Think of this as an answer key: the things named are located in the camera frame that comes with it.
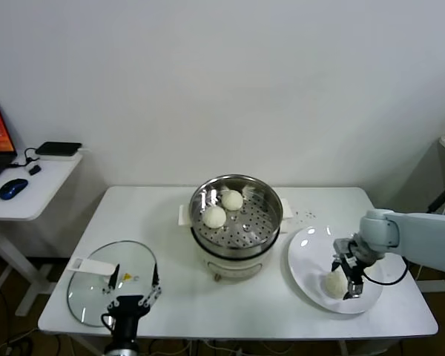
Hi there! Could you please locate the stainless steel steamer basket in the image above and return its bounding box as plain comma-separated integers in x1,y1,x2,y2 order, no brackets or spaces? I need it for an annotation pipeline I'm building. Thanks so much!
188,174,284,260

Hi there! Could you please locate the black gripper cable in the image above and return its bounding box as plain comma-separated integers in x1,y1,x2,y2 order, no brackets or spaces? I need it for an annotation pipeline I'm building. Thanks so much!
362,257,409,287
100,312,116,332

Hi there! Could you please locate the white side table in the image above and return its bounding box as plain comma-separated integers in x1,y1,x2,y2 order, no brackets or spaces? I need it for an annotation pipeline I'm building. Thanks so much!
0,150,84,318

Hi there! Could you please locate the blue computer mouse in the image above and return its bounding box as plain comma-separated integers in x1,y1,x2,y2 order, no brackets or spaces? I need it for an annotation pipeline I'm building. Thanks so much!
0,178,29,202

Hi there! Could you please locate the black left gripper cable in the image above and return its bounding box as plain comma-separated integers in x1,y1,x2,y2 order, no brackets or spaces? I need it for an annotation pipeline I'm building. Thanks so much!
100,312,116,332

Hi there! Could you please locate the white round plate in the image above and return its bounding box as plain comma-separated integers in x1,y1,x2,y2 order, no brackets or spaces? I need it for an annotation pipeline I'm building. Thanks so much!
287,225,385,315

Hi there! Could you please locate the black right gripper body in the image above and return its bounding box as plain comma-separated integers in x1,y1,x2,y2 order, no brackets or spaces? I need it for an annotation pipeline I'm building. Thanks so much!
337,243,374,283

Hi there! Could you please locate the white lid handle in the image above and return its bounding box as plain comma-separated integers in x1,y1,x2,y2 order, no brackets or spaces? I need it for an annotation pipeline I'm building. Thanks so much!
70,258,119,277

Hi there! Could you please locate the black thin usb cable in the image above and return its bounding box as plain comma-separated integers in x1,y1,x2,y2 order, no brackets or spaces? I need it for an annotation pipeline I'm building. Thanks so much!
6,147,42,170

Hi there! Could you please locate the black flat hard drive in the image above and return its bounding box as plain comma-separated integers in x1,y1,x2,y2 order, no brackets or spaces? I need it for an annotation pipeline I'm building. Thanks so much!
35,142,82,157

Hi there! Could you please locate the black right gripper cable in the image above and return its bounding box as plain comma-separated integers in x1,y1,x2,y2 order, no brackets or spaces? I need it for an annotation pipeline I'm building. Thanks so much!
362,257,409,287

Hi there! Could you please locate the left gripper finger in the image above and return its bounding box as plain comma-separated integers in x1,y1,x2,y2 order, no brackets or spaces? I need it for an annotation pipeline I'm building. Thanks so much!
139,263,164,307
102,263,121,309

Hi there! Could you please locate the round glass pot lid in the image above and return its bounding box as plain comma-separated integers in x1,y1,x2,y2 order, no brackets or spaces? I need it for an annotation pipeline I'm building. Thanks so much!
66,240,159,328

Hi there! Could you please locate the white electric cooker base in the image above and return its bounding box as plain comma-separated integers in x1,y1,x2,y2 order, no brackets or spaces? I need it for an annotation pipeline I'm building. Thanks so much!
177,199,294,283

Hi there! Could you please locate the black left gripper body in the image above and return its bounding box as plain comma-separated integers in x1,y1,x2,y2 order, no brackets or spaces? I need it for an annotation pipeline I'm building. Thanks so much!
106,295,151,345

